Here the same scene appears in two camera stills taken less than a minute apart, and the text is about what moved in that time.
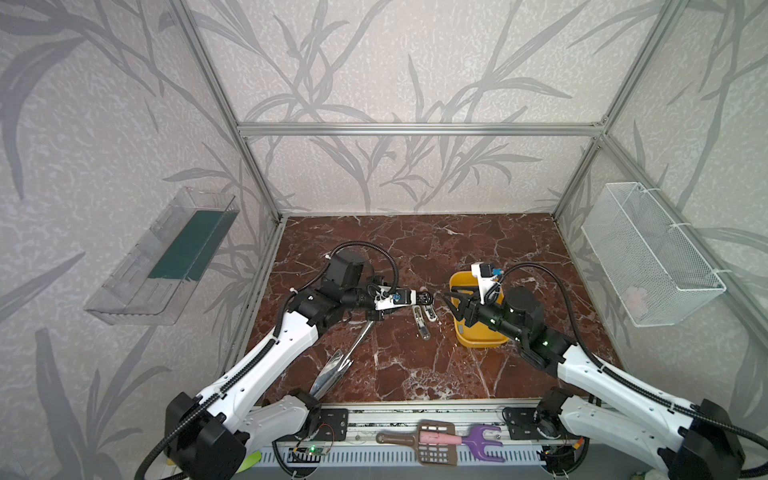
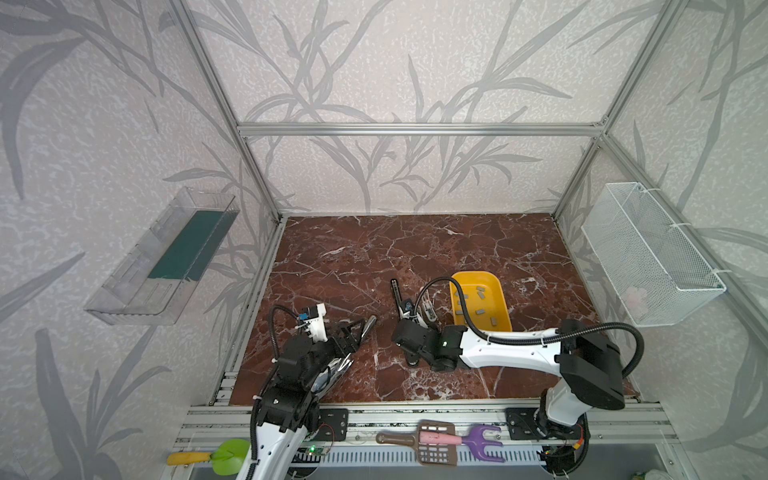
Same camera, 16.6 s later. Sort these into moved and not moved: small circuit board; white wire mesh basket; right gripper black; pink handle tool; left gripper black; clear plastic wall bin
Moved: right gripper black; left gripper black
Not moved: white wire mesh basket; clear plastic wall bin; small circuit board; pink handle tool
